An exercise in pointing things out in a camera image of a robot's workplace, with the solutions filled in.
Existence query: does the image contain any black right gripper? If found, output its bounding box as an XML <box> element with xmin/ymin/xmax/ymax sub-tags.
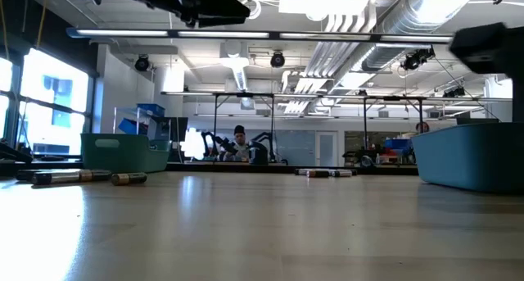
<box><xmin>449</xmin><ymin>21</ymin><xmax>524</xmax><ymax>75</ymax></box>

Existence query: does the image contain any blue plastic bin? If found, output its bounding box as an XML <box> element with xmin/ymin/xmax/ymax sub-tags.
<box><xmin>411</xmin><ymin>122</ymin><xmax>524</xmax><ymax>194</ymax></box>

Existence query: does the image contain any green plastic bin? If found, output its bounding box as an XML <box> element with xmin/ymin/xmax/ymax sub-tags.
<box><xmin>80</xmin><ymin>133</ymin><xmax>172</xmax><ymax>174</ymax></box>

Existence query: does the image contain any long linear ceiling light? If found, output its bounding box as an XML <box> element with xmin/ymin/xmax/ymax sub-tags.
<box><xmin>66</xmin><ymin>26</ymin><xmax>455</xmax><ymax>45</ymax></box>

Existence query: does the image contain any black upright panel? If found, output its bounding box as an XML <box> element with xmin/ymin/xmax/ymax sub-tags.
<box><xmin>511</xmin><ymin>72</ymin><xmax>524</xmax><ymax>125</ymax></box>

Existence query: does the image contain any black monitor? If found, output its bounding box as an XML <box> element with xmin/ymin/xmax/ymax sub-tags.
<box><xmin>456</xmin><ymin>116</ymin><xmax>500</xmax><ymax>126</ymax></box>
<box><xmin>169</xmin><ymin>116</ymin><xmax>189</xmax><ymax>143</ymax></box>

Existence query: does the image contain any white ceiling light panel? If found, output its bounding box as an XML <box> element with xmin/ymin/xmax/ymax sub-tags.
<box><xmin>278</xmin><ymin>0</ymin><xmax>372</xmax><ymax>22</ymax></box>

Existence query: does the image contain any blue storage bin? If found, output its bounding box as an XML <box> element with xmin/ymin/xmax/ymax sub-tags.
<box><xmin>137</xmin><ymin>103</ymin><xmax>166</xmax><ymax>118</ymax></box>
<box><xmin>118</xmin><ymin>117</ymin><xmax>139</xmax><ymax>135</ymax></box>
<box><xmin>384</xmin><ymin>138</ymin><xmax>414</xmax><ymax>151</ymax></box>

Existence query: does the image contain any black cylindrical device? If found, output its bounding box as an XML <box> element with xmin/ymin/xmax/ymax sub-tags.
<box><xmin>248</xmin><ymin>140</ymin><xmax>270</xmax><ymax>165</ymax></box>

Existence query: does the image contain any large bright window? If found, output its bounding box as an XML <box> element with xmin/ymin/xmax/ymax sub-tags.
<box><xmin>0</xmin><ymin>47</ymin><xmax>93</xmax><ymax>156</ymax></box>

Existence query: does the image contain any pale grey door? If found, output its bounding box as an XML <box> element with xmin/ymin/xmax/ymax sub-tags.
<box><xmin>314</xmin><ymin>131</ymin><xmax>339</xmax><ymax>167</ymax></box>

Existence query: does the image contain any small AA battery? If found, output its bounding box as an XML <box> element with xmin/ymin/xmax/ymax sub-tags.
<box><xmin>16</xmin><ymin>169</ymin><xmax>83</xmax><ymax>180</ymax></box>

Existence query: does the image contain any white coiled cable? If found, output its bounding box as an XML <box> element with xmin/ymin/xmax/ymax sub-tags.
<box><xmin>244</xmin><ymin>0</ymin><xmax>263</xmax><ymax>20</ymax></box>

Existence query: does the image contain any black ceiling camera cluster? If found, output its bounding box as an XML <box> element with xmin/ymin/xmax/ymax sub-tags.
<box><xmin>442</xmin><ymin>86</ymin><xmax>467</xmax><ymax>98</ymax></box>
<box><xmin>400</xmin><ymin>47</ymin><xmax>436</xmax><ymax>72</ymax></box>

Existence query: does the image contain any white hanging duct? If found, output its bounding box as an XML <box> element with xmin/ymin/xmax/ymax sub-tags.
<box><xmin>219</xmin><ymin>41</ymin><xmax>251</xmax><ymax>92</ymax></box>

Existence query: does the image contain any silver ventilation duct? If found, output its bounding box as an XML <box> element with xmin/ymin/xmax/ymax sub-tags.
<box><xmin>362</xmin><ymin>0</ymin><xmax>476</xmax><ymax>73</ymax></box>

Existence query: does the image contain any black metal rig frame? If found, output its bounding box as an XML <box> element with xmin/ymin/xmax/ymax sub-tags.
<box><xmin>161</xmin><ymin>90</ymin><xmax>429</xmax><ymax>151</ymax></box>

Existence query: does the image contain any black aluminium table frame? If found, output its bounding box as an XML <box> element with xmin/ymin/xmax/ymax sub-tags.
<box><xmin>0</xmin><ymin>161</ymin><xmax>421</xmax><ymax>178</ymax></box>

